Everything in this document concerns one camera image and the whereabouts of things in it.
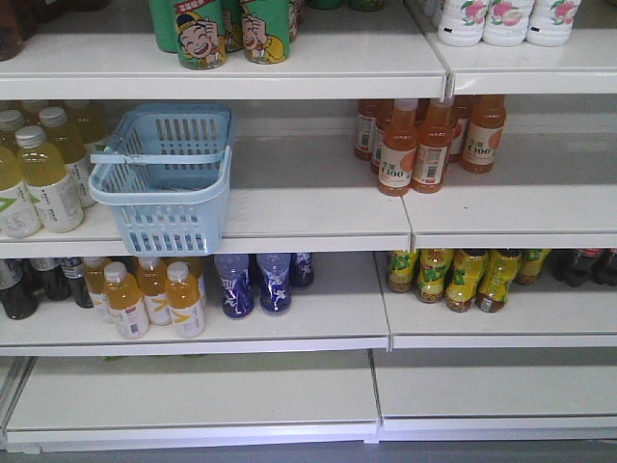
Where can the light blue plastic basket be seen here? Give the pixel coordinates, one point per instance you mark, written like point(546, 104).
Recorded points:
point(165, 176)

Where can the blue sports drink bottle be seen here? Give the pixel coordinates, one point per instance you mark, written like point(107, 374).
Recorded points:
point(275, 297)
point(301, 270)
point(236, 287)

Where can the white store shelving unit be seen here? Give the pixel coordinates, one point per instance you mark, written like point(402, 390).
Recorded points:
point(429, 317)

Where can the yellow lemon tea bottle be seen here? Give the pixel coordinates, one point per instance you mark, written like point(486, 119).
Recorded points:
point(433, 266)
point(401, 270)
point(532, 265)
point(468, 268)
point(503, 267)

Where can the orange C100 drink bottle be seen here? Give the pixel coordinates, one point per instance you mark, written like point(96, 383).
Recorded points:
point(487, 122)
point(433, 140)
point(399, 149)

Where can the orange juice bottle white label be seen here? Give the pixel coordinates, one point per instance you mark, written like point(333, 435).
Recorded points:
point(151, 278)
point(126, 305)
point(95, 281)
point(184, 300)

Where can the green cartoon drink can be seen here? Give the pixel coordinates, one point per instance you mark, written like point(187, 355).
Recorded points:
point(265, 26)
point(199, 34)

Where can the dark drink bottle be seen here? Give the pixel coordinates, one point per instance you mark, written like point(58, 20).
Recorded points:
point(16, 298)
point(74, 270)
point(53, 280)

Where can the pale green drink bottle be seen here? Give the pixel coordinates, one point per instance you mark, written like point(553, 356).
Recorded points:
point(18, 215)
point(47, 179)
point(66, 138)

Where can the white peach drink bottle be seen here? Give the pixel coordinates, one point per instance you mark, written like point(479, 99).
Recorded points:
point(506, 22)
point(551, 22)
point(462, 22)

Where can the coca cola bottle red label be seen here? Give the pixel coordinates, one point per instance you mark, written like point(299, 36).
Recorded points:
point(604, 270)
point(574, 266)

